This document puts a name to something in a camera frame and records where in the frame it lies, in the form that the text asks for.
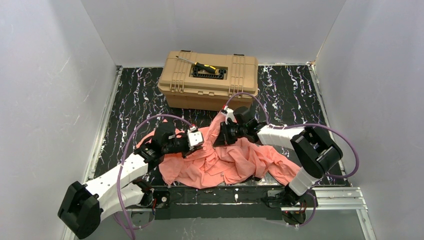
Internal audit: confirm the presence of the pink jacket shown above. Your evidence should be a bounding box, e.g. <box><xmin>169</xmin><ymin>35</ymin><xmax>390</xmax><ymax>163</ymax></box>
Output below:
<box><xmin>157</xmin><ymin>113</ymin><xmax>300</xmax><ymax>189</ymax></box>

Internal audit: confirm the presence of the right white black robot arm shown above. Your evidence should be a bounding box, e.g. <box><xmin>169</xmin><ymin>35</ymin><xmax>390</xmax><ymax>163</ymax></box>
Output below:
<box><xmin>213</xmin><ymin>105</ymin><xmax>343</xmax><ymax>208</ymax></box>

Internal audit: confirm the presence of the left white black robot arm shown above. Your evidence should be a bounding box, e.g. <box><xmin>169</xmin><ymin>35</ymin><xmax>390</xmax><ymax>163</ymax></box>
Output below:
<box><xmin>57</xmin><ymin>122</ymin><xmax>204</xmax><ymax>240</ymax></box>

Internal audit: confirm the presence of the tan plastic toolbox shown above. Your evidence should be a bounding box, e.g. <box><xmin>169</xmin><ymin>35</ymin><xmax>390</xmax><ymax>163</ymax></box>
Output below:
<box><xmin>157</xmin><ymin>50</ymin><xmax>259</xmax><ymax>111</ymax></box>

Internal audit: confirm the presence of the black yellow screwdriver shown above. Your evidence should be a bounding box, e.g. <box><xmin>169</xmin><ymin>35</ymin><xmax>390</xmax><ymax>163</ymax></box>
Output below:
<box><xmin>175</xmin><ymin>55</ymin><xmax>218</xmax><ymax>74</ymax></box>

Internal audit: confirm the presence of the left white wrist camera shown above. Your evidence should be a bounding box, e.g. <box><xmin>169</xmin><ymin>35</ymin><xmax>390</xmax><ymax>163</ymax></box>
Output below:
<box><xmin>186</xmin><ymin>125</ymin><xmax>204</xmax><ymax>148</ymax></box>

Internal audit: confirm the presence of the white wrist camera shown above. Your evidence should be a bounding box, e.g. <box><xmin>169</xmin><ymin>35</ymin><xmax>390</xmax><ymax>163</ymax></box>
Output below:
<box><xmin>186</xmin><ymin>125</ymin><xmax>204</xmax><ymax>148</ymax></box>
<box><xmin>220</xmin><ymin>105</ymin><xmax>237</xmax><ymax>125</ymax></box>

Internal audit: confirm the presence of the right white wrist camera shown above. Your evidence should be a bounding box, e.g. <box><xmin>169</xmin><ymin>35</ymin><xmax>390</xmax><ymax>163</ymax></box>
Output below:
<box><xmin>220</xmin><ymin>105</ymin><xmax>237</xmax><ymax>125</ymax></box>

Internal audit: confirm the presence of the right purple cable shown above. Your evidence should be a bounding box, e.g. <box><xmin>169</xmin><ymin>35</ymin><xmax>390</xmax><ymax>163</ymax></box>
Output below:
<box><xmin>223</xmin><ymin>92</ymin><xmax>361</xmax><ymax>227</ymax></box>

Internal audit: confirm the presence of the purple cable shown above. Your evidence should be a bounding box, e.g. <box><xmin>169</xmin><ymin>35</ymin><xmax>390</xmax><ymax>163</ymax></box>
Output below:
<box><xmin>112</xmin><ymin>114</ymin><xmax>196</xmax><ymax>240</ymax></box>
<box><xmin>223</xmin><ymin>92</ymin><xmax>361</xmax><ymax>227</ymax></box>

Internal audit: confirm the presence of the black toolbox handle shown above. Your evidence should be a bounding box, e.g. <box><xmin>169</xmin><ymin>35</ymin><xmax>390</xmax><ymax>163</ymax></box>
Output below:
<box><xmin>190</xmin><ymin>66</ymin><xmax>228</xmax><ymax>80</ymax></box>

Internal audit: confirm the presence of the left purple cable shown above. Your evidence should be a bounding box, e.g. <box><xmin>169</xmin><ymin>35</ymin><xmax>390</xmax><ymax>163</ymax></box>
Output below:
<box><xmin>112</xmin><ymin>114</ymin><xmax>196</xmax><ymax>240</ymax></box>

